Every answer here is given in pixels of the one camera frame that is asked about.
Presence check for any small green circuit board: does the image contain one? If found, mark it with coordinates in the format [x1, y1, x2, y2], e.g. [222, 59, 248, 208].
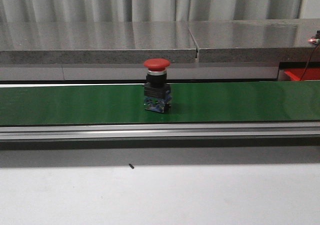
[308, 36, 320, 45]

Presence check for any red mushroom push button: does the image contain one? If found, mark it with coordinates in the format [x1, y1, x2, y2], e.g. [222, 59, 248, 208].
[143, 58, 172, 114]

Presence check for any red black wire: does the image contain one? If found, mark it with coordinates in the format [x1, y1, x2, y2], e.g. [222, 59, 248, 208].
[299, 43, 320, 82]

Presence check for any aluminium conveyor frame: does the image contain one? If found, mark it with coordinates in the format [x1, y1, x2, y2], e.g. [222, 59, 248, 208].
[0, 83, 320, 141]

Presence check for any green conveyor belt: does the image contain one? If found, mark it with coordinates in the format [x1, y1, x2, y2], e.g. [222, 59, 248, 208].
[0, 80, 320, 126]

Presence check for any red plate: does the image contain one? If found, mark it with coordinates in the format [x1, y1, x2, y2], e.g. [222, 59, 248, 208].
[284, 68, 320, 81]

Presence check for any grey pleated curtain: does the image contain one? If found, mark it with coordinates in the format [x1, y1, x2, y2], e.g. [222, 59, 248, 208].
[0, 0, 320, 22]

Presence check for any grey stone counter slab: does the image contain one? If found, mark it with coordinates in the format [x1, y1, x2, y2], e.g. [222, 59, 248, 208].
[0, 19, 320, 65]

